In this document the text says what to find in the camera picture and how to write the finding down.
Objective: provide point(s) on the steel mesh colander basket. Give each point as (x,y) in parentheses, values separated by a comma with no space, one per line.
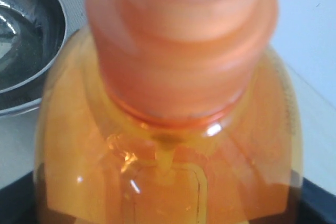
(48,16)

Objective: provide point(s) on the small stainless steel bowl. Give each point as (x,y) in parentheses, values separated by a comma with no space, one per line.
(21,46)

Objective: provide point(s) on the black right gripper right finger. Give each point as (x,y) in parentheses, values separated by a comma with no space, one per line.
(317,206)

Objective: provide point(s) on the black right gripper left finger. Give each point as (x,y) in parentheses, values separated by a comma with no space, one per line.
(18,202)

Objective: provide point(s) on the orange dish soap pump bottle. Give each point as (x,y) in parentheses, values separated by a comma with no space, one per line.
(170,111)

